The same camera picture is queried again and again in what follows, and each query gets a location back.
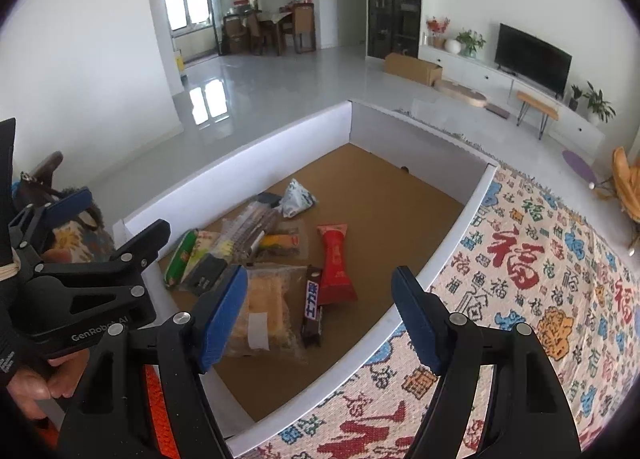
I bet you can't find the red snack pouch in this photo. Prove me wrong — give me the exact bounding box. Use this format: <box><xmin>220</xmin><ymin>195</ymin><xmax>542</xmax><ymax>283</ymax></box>
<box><xmin>317</xmin><ymin>224</ymin><xmax>358</xmax><ymax>306</ymax></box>

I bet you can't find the Snickers bar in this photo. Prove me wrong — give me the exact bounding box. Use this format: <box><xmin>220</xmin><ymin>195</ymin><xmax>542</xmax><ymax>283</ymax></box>
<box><xmin>300</xmin><ymin>265</ymin><xmax>322</xmax><ymax>347</ymax></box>

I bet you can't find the green cracker pack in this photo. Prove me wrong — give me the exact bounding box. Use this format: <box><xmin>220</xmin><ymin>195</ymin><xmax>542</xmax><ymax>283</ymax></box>
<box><xmin>164</xmin><ymin>228</ymin><xmax>198</xmax><ymax>289</ymax></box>

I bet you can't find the clear bagged toast bread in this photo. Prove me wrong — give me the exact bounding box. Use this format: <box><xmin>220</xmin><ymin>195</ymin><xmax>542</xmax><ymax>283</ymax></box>
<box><xmin>224</xmin><ymin>263</ymin><xmax>306</xmax><ymax>363</ymax></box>

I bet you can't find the white green snack pack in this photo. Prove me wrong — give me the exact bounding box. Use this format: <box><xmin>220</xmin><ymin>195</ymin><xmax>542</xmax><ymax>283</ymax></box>
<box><xmin>180</xmin><ymin>229</ymin><xmax>220</xmax><ymax>289</ymax></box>

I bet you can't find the grey white snack pouch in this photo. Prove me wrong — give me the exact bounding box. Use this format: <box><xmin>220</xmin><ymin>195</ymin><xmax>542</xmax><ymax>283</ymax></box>
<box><xmin>279</xmin><ymin>179</ymin><xmax>318</xmax><ymax>219</ymax></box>

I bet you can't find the clear long biscuit pack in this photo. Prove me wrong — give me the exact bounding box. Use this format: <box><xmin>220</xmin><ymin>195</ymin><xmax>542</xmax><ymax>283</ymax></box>
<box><xmin>209</xmin><ymin>201</ymin><xmax>268</xmax><ymax>264</ymax></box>

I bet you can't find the small bagged orange bun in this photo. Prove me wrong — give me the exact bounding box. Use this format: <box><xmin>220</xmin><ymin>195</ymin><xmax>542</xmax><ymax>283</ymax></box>
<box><xmin>257</xmin><ymin>231</ymin><xmax>305</xmax><ymax>257</ymax></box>

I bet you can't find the dark clear snack bag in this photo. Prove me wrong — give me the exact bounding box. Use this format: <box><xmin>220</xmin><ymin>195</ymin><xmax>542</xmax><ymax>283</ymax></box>
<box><xmin>180</xmin><ymin>193</ymin><xmax>282</xmax><ymax>297</ymax></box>

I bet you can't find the person's left hand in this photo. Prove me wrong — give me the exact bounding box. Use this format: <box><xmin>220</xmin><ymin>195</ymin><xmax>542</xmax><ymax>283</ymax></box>
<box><xmin>6</xmin><ymin>349</ymin><xmax>90</xmax><ymax>420</ymax></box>

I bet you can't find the patterned woven tablecloth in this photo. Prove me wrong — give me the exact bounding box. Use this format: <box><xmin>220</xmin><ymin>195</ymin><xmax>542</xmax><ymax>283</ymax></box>
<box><xmin>253</xmin><ymin>166</ymin><xmax>639</xmax><ymax>458</ymax></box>

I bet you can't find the white cardboard box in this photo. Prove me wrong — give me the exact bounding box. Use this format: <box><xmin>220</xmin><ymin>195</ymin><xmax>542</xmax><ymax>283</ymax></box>
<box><xmin>113</xmin><ymin>101</ymin><xmax>498</xmax><ymax>456</ymax></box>

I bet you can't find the purple floor cushion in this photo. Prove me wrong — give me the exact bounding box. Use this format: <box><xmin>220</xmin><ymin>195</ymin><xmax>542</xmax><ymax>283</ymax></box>
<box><xmin>562</xmin><ymin>149</ymin><xmax>597</xmax><ymax>190</ymax></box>

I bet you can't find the white TV cabinet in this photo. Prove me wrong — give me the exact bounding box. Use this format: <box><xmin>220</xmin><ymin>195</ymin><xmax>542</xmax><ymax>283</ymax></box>
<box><xmin>419</xmin><ymin>45</ymin><xmax>604</xmax><ymax>164</ymax></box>

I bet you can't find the wooden bench stool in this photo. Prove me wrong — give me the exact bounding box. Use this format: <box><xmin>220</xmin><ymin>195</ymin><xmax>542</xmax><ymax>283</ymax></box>
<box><xmin>514</xmin><ymin>91</ymin><xmax>561</xmax><ymax>141</ymax></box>

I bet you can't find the orange lounge chair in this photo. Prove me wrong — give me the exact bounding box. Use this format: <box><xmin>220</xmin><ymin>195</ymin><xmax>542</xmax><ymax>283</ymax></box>
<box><xmin>594</xmin><ymin>147</ymin><xmax>640</xmax><ymax>257</ymax></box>

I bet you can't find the brown cardboard box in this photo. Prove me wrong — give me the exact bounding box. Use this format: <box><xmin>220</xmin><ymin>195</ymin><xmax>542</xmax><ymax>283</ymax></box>
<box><xmin>384</xmin><ymin>53</ymin><xmax>442</xmax><ymax>86</ymax></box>

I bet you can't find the small potted plant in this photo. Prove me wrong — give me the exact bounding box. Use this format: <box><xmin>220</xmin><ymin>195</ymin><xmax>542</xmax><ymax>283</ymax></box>
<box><xmin>568</xmin><ymin>84</ymin><xmax>582</xmax><ymax>112</ymax></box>

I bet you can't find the potted green plant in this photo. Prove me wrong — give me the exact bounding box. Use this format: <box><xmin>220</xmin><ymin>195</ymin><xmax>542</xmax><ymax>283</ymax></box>
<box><xmin>584</xmin><ymin>82</ymin><xmax>616</xmax><ymax>126</ymax></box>

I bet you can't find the green plant white pot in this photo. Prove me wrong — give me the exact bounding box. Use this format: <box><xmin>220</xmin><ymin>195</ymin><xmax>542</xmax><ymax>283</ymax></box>
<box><xmin>445</xmin><ymin>29</ymin><xmax>486</xmax><ymax>58</ymax></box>

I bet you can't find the black television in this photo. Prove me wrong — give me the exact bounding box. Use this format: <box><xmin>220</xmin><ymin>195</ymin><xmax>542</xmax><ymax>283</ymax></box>
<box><xmin>495</xmin><ymin>24</ymin><xmax>573</xmax><ymax>97</ymax></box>

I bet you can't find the red flower vase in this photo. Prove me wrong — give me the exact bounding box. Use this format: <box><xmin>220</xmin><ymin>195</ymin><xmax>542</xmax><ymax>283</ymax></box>
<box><xmin>426</xmin><ymin>16</ymin><xmax>450</xmax><ymax>49</ymax></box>

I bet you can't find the dining table with chairs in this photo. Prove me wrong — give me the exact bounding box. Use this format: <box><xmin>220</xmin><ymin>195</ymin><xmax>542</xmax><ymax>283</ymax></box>
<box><xmin>220</xmin><ymin>2</ymin><xmax>318</xmax><ymax>56</ymax></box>

